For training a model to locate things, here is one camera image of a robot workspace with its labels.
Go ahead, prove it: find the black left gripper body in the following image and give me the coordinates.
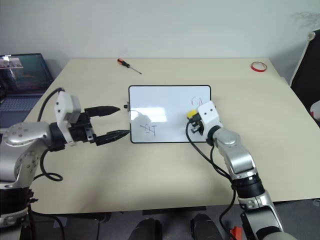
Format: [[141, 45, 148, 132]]
[[67, 111, 98, 145]]

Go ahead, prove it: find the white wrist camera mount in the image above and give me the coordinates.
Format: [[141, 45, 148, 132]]
[[55, 90, 82, 147], [195, 100, 224, 142]]

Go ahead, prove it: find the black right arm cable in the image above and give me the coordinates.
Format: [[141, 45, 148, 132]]
[[185, 119, 239, 240]]

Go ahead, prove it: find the red tape roll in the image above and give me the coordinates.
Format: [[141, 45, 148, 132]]
[[250, 60, 268, 74]]

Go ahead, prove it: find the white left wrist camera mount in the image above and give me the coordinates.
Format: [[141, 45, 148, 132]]
[[55, 90, 82, 147]]

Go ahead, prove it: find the blue storage crate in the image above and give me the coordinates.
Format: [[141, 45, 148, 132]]
[[0, 52, 55, 119]]

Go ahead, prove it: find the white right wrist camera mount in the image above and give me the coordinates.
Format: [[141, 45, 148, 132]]
[[195, 100, 224, 142]]

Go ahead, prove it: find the orange and black screwdriver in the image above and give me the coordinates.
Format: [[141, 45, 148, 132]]
[[117, 57, 143, 75]]

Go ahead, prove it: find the black panel with white edge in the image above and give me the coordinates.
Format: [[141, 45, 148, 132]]
[[290, 29, 320, 113]]

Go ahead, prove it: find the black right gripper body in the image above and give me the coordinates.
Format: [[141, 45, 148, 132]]
[[189, 119, 206, 137]]

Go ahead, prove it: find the dark rounded shape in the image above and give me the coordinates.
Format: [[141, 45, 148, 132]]
[[190, 213, 221, 240], [129, 218, 164, 240]]

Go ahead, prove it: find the black-framed whiteboard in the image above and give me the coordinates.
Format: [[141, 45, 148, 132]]
[[128, 84, 213, 145]]

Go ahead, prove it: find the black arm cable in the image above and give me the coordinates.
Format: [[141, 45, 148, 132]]
[[32, 87, 66, 183], [185, 119, 239, 240]]

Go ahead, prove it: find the yellow whiteboard eraser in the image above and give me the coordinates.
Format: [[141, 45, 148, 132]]
[[186, 109, 200, 122]]

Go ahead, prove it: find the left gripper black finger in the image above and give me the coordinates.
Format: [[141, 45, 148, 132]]
[[94, 129, 131, 147], [84, 105, 121, 118]]

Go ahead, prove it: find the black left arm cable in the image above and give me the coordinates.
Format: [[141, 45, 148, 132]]
[[32, 87, 66, 183]]

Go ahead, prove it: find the white and red object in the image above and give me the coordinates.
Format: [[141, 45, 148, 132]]
[[309, 100, 320, 121]]

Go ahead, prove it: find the small red object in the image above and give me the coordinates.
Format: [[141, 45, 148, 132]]
[[229, 219, 243, 240]]

